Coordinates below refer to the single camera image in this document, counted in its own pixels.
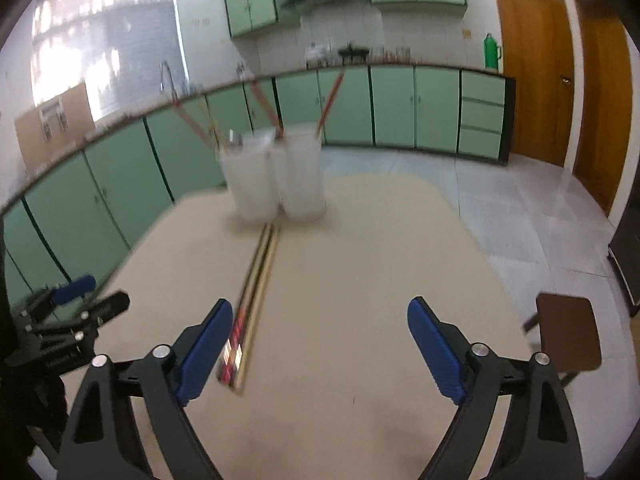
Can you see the brown wooden stool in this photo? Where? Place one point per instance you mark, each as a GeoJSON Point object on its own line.
{"type": "Point", "coordinates": [570, 335]}

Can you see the green base cabinet run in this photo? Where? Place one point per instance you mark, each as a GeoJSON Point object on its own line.
{"type": "Point", "coordinates": [120, 195]}

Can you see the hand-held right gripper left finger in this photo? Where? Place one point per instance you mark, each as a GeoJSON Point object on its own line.
{"type": "Point", "coordinates": [205, 355]}

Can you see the white window blind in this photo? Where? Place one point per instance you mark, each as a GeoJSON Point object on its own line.
{"type": "Point", "coordinates": [105, 40]}

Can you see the green thermos flask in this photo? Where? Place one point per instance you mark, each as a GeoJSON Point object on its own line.
{"type": "Point", "coordinates": [492, 52]}

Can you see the black wok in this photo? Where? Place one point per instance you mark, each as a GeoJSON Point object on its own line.
{"type": "Point", "coordinates": [354, 53]}

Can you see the row of wooden chopsticks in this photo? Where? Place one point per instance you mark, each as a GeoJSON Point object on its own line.
{"type": "Point", "coordinates": [252, 300]}

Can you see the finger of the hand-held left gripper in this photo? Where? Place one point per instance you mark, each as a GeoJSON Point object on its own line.
{"type": "Point", "coordinates": [107, 305]}
{"type": "Point", "coordinates": [75, 285]}

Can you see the green base cabinet with drawers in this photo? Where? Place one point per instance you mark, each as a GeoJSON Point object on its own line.
{"type": "Point", "coordinates": [435, 110]}

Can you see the white cooking pot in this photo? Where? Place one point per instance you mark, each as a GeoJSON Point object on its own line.
{"type": "Point", "coordinates": [317, 55]}

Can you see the metal kitchen faucet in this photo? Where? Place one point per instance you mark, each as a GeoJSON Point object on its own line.
{"type": "Point", "coordinates": [167, 72]}

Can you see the white plastic utensil holder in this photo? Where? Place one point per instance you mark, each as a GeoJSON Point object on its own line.
{"type": "Point", "coordinates": [295, 180]}

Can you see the brown wooden door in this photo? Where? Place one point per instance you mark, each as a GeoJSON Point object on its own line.
{"type": "Point", "coordinates": [602, 110]}
{"type": "Point", "coordinates": [535, 70]}

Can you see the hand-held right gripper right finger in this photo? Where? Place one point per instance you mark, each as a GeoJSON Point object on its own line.
{"type": "Point", "coordinates": [435, 355]}

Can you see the black glass cabinet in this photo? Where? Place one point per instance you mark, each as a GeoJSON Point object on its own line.
{"type": "Point", "coordinates": [627, 270]}

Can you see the white clamp device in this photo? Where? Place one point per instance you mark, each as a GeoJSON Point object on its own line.
{"type": "Point", "coordinates": [51, 117]}

